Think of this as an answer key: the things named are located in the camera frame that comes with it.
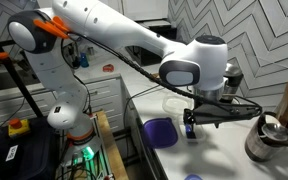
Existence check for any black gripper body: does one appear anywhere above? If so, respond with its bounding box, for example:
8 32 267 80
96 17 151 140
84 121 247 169
183 102 262 127

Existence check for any blue snack packet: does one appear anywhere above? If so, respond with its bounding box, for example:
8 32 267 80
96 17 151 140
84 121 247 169
185 123 198 140

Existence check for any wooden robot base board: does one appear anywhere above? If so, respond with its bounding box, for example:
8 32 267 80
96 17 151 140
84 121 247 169
96 111 129 180

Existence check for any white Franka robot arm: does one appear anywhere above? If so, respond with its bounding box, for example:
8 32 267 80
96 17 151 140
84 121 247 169
7 0 262 160

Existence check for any dark purple container lid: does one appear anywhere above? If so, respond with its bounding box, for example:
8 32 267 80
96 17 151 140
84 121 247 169
141 117 178 149

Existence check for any black coffee grinder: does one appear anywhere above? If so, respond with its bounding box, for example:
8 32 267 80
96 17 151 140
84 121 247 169
222 63 244 103

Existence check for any steel utensil holder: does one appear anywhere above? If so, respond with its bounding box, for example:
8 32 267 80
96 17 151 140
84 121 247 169
244 112 288 162

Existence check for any black microwave oven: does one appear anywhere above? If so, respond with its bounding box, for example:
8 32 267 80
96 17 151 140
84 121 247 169
126 20 180 66

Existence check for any yellow emergency stop box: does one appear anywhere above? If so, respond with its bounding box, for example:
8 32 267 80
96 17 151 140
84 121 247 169
8 118 31 139

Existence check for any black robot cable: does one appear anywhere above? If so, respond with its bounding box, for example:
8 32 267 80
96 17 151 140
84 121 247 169
67 31 263 123

